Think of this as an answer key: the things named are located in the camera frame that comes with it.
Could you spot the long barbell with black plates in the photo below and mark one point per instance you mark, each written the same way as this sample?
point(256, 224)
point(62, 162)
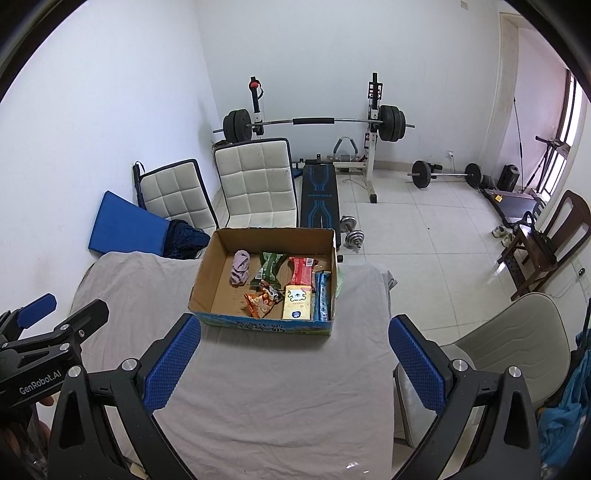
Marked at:
point(314, 121)

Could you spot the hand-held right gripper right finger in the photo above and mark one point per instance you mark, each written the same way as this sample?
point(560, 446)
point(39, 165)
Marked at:
point(415, 364)

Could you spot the dark blue cloth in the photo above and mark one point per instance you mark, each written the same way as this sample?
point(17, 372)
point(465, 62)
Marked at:
point(184, 240)

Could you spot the pale green sheet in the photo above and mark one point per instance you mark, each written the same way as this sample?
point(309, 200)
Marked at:
point(340, 285)

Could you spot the white padded chair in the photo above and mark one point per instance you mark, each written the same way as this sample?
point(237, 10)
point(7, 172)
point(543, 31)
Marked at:
point(256, 180)
point(178, 194)

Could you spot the blue tissue packet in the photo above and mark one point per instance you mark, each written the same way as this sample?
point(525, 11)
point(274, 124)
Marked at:
point(323, 295)

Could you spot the black and blue weight bench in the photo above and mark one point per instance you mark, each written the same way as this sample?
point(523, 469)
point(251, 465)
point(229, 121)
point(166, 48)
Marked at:
point(318, 194)

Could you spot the red snack packet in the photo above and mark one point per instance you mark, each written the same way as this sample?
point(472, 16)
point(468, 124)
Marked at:
point(301, 272)

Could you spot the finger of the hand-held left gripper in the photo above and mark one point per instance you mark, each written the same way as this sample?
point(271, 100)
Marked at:
point(87, 318)
point(39, 309)

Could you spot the window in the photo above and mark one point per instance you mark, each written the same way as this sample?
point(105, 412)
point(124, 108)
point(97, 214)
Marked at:
point(568, 129)

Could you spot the white barbell rack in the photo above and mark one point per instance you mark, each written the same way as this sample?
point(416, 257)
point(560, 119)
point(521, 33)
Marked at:
point(371, 161)

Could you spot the beige plastic chair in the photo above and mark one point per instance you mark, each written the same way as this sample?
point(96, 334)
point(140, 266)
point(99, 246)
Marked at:
point(508, 346)

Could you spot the green snack packet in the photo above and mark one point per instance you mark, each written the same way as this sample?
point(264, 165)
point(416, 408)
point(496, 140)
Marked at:
point(268, 270)

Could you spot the purple cloth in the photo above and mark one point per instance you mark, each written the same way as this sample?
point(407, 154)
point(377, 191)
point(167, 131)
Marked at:
point(240, 270)

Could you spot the teal cloth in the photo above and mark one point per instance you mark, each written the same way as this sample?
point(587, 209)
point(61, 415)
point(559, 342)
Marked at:
point(565, 410)

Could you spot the pair of shoes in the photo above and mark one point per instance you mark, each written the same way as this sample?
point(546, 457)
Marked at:
point(502, 234)

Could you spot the treadmill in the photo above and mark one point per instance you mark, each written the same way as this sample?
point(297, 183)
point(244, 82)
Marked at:
point(512, 203)

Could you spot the yellow tissue pack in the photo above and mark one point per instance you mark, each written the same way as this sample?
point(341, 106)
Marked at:
point(298, 302)

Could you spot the orange panda snack packet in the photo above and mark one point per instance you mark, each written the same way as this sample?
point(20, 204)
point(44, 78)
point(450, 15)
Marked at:
point(262, 302)

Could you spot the blue foam cushion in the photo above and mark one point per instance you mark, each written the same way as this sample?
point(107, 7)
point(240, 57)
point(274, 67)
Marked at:
point(124, 226)

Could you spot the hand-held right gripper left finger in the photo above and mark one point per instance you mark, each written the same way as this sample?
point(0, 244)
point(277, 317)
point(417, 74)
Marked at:
point(173, 364)

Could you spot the cardboard box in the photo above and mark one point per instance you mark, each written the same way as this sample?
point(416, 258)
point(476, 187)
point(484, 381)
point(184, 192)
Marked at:
point(217, 281)

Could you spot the short barbell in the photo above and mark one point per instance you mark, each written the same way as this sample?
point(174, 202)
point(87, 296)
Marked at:
point(445, 174)

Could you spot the dark wooden chair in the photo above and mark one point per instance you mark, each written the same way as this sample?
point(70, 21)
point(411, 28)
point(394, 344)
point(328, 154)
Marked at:
point(538, 251)

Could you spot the chrome dumbbell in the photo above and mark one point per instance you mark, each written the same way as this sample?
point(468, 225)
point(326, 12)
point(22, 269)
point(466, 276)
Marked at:
point(348, 223)
point(354, 239)

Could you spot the black box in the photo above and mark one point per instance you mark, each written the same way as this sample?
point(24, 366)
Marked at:
point(509, 177)

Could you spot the person's left hand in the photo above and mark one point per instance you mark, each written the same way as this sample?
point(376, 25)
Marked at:
point(18, 434)

